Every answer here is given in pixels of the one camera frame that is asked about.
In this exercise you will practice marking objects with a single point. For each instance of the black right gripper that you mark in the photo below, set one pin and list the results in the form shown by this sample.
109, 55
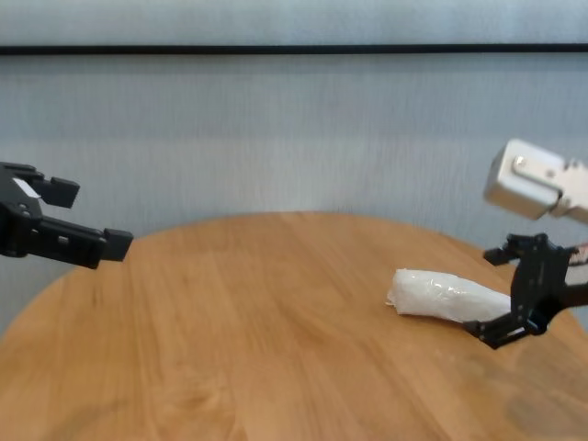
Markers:
542, 285

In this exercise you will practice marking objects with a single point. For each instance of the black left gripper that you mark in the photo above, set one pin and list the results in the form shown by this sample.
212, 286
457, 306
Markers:
18, 220

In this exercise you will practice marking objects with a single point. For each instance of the white plastic-wrapped sandbag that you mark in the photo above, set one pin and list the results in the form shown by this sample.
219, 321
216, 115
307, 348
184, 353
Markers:
436, 294

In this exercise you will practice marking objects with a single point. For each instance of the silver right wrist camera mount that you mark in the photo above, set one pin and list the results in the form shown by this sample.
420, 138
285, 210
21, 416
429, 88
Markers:
523, 184

